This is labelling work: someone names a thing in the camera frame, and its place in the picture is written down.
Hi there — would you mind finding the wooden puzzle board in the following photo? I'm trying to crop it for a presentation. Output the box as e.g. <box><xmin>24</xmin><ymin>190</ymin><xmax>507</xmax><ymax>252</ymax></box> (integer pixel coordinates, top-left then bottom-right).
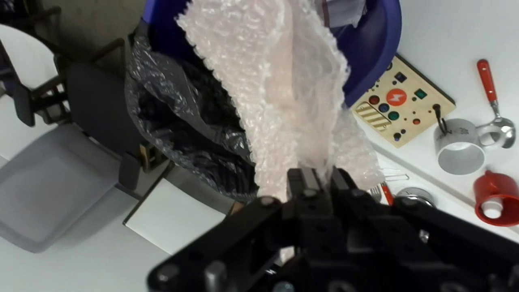
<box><xmin>350</xmin><ymin>54</ymin><xmax>457</xmax><ymax>150</ymax></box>

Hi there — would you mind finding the red enamel mug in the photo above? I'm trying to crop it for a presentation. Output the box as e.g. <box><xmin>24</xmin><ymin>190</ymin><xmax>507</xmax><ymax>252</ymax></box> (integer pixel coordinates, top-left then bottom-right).
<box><xmin>472</xmin><ymin>169</ymin><xmax>519</xmax><ymax>227</ymax></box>

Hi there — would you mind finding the black garbage bag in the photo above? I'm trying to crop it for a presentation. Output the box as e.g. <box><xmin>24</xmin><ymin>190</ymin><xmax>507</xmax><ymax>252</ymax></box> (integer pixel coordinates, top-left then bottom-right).
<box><xmin>125</xmin><ymin>23</ymin><xmax>259</xmax><ymax>205</ymax></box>

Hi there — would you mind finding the blue plastic trash bin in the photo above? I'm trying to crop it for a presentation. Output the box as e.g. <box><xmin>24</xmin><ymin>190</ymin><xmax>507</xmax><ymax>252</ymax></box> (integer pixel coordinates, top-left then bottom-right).
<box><xmin>141</xmin><ymin>0</ymin><xmax>404</xmax><ymax>111</ymax></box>

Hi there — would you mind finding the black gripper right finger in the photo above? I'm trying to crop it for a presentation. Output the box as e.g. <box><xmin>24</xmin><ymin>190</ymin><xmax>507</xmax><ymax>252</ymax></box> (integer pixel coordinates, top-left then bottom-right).
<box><xmin>329</xmin><ymin>167</ymin><xmax>519</xmax><ymax>292</ymax></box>

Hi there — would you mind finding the red-handled metal utensil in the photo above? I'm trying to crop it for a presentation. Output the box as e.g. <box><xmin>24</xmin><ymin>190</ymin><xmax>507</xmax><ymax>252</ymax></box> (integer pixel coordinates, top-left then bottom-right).
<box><xmin>379</xmin><ymin>182</ymin><xmax>396</xmax><ymax>208</ymax></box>

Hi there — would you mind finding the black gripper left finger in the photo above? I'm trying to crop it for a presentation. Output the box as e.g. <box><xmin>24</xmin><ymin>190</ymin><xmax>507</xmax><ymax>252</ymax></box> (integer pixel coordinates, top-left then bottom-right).
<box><xmin>146</xmin><ymin>167</ymin><xmax>332</xmax><ymax>292</ymax></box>

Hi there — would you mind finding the small metal strainer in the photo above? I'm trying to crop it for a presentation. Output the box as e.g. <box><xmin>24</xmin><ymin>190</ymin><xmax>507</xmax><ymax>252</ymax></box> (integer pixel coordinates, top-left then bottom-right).
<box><xmin>394</xmin><ymin>185</ymin><xmax>438</xmax><ymax>211</ymax></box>

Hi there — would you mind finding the steel measuring cup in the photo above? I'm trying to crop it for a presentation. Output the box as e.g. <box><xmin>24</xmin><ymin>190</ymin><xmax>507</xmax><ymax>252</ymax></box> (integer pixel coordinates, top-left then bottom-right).
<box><xmin>433</xmin><ymin>117</ymin><xmax>501</xmax><ymax>177</ymax></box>

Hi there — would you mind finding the small white bottle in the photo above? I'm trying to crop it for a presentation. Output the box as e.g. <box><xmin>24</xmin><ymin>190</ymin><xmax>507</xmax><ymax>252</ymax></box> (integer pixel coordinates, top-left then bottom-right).
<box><xmin>482</xmin><ymin>197</ymin><xmax>504</xmax><ymax>221</ymax></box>

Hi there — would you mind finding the red-handled metal spoon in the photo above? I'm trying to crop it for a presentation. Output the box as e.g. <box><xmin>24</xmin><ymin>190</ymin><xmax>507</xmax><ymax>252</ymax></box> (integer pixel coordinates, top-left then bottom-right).
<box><xmin>475</xmin><ymin>57</ymin><xmax>517</xmax><ymax>151</ymax></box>

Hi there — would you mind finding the clear plastic container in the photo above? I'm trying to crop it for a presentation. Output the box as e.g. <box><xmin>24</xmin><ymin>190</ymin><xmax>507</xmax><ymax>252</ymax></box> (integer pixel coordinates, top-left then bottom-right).
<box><xmin>175</xmin><ymin>0</ymin><xmax>386</xmax><ymax>203</ymax></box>

